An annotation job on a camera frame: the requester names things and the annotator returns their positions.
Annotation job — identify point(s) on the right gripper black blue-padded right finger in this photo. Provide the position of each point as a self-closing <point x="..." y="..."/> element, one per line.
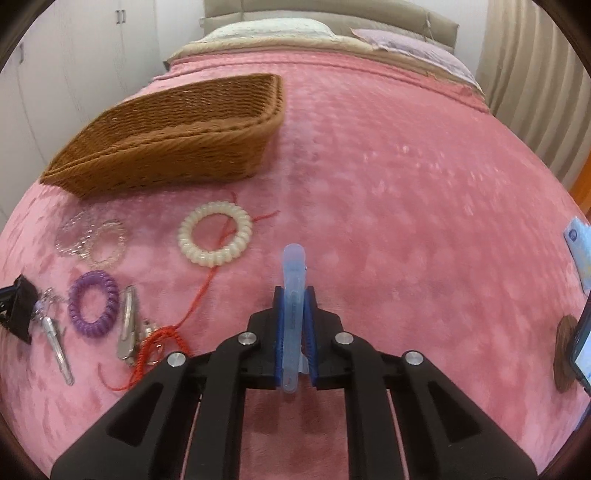
<point x="340" y="360"/>

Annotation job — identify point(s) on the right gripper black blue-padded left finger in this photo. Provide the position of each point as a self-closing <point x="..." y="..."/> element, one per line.
<point x="241" y="362"/>

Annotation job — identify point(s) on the pink bed blanket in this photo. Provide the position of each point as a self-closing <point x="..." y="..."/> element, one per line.
<point x="427" y="225"/>

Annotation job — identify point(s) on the silver alligator hair clip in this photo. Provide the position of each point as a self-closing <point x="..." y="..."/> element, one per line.
<point x="41" y="314"/>

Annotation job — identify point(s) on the round wooden coaster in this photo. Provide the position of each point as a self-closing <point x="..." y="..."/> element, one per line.
<point x="564" y="373"/>

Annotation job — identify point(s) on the brown wicker basket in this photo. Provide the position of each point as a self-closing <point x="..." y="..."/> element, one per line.
<point x="214" y="131"/>

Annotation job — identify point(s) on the lilac pillow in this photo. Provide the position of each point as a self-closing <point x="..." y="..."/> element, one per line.
<point x="419" y="49"/>

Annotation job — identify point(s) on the white patterned pillow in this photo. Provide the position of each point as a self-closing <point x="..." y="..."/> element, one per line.
<point x="272" y="27"/>

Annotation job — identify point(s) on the beige curtain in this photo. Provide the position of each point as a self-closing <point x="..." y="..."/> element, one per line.
<point x="536" y="85"/>

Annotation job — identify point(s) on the beige padded headboard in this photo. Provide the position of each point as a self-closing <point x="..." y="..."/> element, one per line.
<point x="341" y="16"/>

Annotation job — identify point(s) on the white wardrobe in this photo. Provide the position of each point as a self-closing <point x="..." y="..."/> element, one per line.
<point x="78" y="59"/>

